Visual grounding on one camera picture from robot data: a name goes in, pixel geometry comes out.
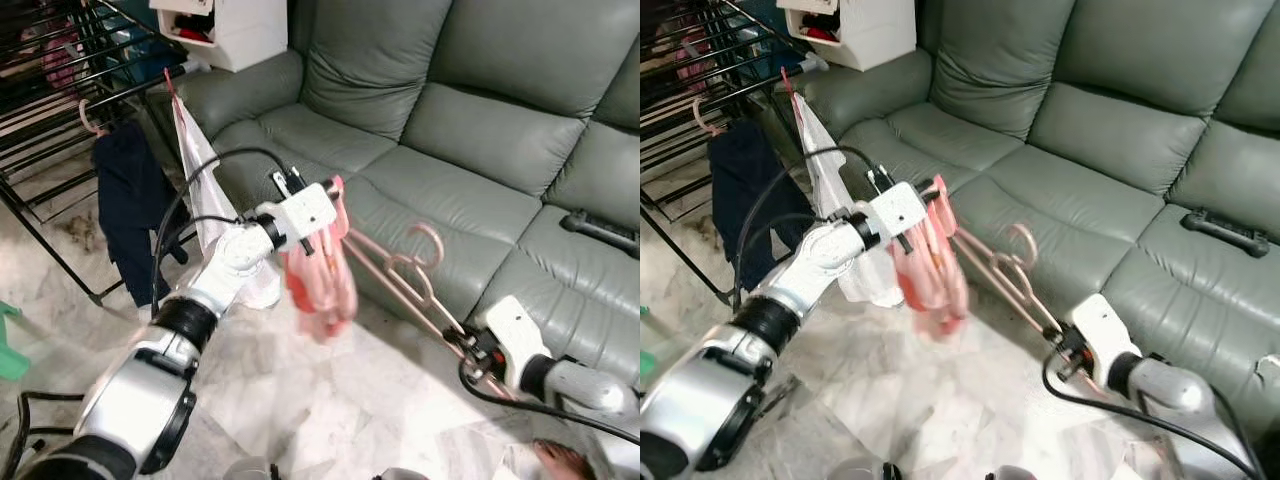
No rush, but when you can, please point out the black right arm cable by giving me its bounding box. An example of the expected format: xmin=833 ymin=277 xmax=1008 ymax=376
xmin=1038 ymin=350 xmax=1263 ymax=480
xmin=458 ymin=358 xmax=641 ymax=446

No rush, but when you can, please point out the magenta garment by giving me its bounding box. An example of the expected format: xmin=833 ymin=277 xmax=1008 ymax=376
xmin=40 ymin=25 xmax=86 ymax=91
xmin=675 ymin=25 xmax=721 ymax=91

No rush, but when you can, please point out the grey green leather sofa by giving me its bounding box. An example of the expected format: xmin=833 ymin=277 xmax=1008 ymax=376
xmin=150 ymin=0 xmax=641 ymax=386
xmin=790 ymin=0 xmax=1280 ymax=441

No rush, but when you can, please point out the black elongated device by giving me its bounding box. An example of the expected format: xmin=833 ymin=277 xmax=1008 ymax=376
xmin=560 ymin=208 xmax=641 ymax=259
xmin=1180 ymin=207 xmax=1273 ymax=259

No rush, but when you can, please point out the navy blue garment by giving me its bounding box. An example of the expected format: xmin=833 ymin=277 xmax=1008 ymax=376
xmin=93 ymin=120 xmax=191 ymax=309
xmin=708 ymin=120 xmax=791 ymax=296

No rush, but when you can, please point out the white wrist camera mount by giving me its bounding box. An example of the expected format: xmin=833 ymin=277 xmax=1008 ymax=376
xmin=255 ymin=182 xmax=338 ymax=251
xmin=865 ymin=180 xmax=926 ymax=251
xmin=1070 ymin=293 xmax=1141 ymax=391
xmin=485 ymin=296 xmax=551 ymax=391

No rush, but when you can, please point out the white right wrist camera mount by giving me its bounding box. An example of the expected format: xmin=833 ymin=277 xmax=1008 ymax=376
xmin=1070 ymin=293 xmax=1141 ymax=391
xmin=485 ymin=296 xmax=551 ymax=391

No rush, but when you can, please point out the person bare foot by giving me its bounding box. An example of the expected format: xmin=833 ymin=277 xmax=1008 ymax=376
xmin=530 ymin=440 xmax=601 ymax=480

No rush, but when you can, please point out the black metal drying rack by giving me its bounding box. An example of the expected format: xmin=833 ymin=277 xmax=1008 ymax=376
xmin=640 ymin=0 xmax=831 ymax=306
xmin=0 ymin=0 xmax=216 ymax=306

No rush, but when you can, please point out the pink coral garment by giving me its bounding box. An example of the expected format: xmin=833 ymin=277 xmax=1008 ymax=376
xmin=283 ymin=175 xmax=359 ymax=346
xmin=890 ymin=175 xmax=971 ymax=341

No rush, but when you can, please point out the grey robot left leg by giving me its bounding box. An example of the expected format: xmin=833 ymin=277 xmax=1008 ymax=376
xmin=830 ymin=458 xmax=906 ymax=480
xmin=222 ymin=458 xmax=286 ymax=480

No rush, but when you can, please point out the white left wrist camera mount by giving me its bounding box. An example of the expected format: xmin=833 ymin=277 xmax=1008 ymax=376
xmin=255 ymin=182 xmax=338 ymax=251
xmin=865 ymin=180 xmax=926 ymax=251

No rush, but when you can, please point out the white storage box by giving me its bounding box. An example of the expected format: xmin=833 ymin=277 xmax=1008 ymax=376
xmin=150 ymin=0 xmax=289 ymax=73
xmin=778 ymin=0 xmax=919 ymax=71

